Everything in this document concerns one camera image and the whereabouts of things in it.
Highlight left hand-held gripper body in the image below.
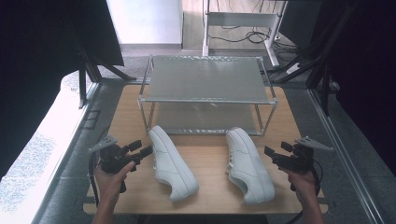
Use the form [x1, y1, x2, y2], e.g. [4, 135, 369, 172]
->
[88, 134, 144, 175]

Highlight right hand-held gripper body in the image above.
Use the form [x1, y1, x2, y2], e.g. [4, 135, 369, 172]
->
[272, 135, 334, 175]

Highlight white sneaker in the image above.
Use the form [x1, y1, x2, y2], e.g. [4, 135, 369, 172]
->
[148, 124, 200, 203]
[225, 126, 276, 205]

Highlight metal shoe rack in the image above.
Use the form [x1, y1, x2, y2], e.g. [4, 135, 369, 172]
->
[137, 54, 279, 137]

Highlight person's right hand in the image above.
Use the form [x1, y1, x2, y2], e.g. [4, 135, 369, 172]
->
[279, 167, 318, 201]

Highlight person's left hand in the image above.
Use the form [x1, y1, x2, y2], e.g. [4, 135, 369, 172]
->
[93, 161, 136, 201]

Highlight white speckled ledge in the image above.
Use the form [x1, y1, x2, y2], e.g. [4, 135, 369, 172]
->
[0, 69, 101, 224]

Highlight white power strip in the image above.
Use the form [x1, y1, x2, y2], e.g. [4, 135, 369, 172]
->
[285, 62, 303, 76]

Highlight black metal stand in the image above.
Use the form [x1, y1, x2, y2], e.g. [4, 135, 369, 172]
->
[74, 36, 138, 110]
[267, 0, 365, 117]

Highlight dark curtain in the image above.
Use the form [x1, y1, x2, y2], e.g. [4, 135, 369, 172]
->
[311, 0, 396, 175]
[0, 0, 125, 180]

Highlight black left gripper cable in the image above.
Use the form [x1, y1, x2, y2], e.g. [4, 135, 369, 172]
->
[87, 151, 101, 207]

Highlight aluminium rail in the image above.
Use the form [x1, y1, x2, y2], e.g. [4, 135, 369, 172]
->
[307, 88, 386, 224]

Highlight black floor cables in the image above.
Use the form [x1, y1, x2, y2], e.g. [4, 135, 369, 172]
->
[207, 0, 302, 57]

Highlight white wall panel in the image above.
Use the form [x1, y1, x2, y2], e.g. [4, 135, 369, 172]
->
[106, 0, 184, 45]

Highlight white desk frame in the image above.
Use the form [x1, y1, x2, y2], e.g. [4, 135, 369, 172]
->
[201, 0, 290, 68]

